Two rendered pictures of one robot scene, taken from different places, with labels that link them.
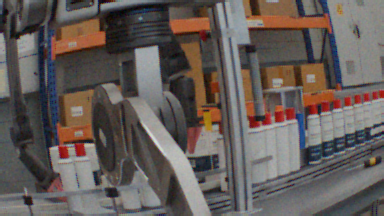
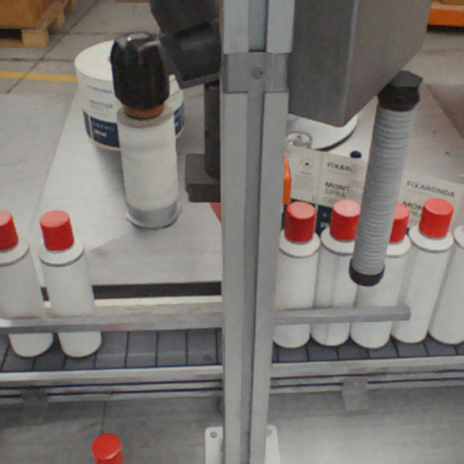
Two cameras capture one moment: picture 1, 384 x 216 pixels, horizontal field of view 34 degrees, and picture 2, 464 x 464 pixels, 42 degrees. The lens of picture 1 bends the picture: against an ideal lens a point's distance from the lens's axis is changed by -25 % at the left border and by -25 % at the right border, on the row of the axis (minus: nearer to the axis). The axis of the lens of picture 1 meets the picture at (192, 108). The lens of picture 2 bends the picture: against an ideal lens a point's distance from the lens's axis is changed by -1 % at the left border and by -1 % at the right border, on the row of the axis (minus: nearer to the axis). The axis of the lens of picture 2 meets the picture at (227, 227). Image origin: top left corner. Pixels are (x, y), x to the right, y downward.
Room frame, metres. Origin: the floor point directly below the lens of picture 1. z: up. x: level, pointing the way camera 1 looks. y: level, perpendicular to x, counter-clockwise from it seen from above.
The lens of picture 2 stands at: (1.73, -0.29, 1.49)
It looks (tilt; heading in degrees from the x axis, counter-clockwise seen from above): 38 degrees down; 31
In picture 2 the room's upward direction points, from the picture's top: straight up
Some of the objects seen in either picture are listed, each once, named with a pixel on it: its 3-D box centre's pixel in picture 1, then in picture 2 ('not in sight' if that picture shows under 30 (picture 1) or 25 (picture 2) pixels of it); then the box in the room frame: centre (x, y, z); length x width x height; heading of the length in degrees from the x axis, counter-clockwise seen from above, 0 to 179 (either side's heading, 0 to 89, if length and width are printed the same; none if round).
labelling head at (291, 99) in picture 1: (285, 129); not in sight; (2.48, -0.29, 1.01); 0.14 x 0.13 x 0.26; 124
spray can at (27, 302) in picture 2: (125, 175); (16, 285); (2.05, 0.20, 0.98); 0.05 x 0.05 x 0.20
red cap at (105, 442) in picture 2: not in sight; (107, 452); (1.99, 0.03, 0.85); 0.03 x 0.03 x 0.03
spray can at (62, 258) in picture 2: (145, 172); (69, 286); (2.08, 0.14, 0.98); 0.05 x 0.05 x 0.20
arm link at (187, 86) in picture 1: (183, 88); (230, 102); (2.25, 0.02, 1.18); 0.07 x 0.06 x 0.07; 22
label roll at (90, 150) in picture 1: (74, 166); (131, 93); (2.58, 0.44, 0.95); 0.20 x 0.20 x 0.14
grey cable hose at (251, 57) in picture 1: (255, 82); (381, 188); (2.18, -0.18, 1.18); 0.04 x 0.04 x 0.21
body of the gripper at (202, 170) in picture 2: (186, 110); (229, 153); (2.24, 0.01, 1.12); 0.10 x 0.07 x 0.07; 123
